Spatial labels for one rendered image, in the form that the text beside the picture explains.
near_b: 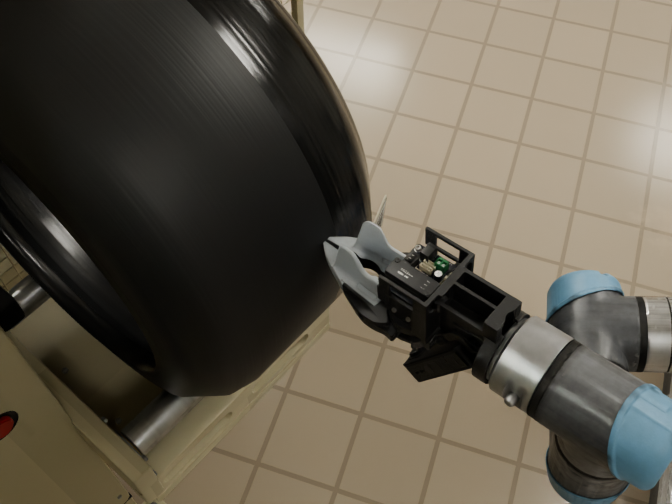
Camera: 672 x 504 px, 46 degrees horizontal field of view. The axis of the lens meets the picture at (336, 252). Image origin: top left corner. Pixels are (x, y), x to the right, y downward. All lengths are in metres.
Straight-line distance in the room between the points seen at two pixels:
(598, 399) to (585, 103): 2.12
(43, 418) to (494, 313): 0.56
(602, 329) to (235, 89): 0.41
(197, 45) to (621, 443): 0.48
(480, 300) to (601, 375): 0.11
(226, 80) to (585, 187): 1.88
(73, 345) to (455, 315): 0.74
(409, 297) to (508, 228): 1.69
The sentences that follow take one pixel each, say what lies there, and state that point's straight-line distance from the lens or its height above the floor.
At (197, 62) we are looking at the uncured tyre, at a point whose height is 1.41.
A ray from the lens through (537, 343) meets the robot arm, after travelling 0.67.
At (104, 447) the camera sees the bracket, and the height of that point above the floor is 0.95.
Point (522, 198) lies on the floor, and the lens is 2.42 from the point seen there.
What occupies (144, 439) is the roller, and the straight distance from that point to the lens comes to 1.07.
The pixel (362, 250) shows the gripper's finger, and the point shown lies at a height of 1.24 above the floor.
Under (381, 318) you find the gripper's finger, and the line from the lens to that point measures 0.73.
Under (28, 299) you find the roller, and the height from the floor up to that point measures 0.92.
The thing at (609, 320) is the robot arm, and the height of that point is 1.22.
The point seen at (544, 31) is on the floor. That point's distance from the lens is 2.94.
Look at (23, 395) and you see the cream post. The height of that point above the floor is 1.08.
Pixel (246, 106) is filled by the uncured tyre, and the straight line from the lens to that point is 0.72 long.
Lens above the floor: 1.90
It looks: 57 degrees down
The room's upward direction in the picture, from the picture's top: straight up
